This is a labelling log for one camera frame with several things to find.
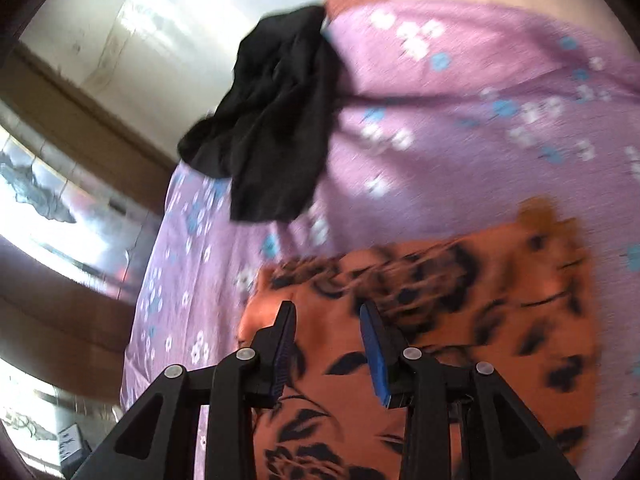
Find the purple floral bedsheet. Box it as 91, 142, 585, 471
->
119, 0, 640, 480

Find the black garment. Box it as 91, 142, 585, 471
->
177, 3, 342, 224

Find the orange floral garment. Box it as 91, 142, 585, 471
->
237, 197, 609, 480

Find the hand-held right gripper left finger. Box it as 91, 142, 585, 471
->
70, 301, 299, 480

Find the small white box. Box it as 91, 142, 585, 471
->
57, 424, 92, 462

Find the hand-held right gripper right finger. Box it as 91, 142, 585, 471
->
359, 302, 584, 480

